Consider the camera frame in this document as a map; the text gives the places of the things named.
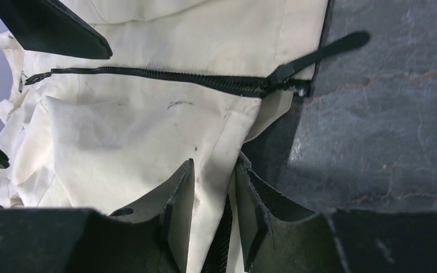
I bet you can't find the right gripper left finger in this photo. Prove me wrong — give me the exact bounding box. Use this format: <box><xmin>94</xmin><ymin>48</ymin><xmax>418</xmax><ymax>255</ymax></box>
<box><xmin>0</xmin><ymin>159</ymin><xmax>195</xmax><ymax>272</ymax></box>

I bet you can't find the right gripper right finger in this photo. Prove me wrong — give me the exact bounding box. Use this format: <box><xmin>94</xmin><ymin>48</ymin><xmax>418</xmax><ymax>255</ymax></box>
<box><xmin>235</xmin><ymin>160</ymin><xmax>437</xmax><ymax>272</ymax></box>

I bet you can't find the cream zip jacket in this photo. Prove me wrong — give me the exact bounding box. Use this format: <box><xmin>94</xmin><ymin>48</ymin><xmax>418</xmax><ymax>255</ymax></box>
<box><xmin>0</xmin><ymin>0</ymin><xmax>331</xmax><ymax>273</ymax></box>

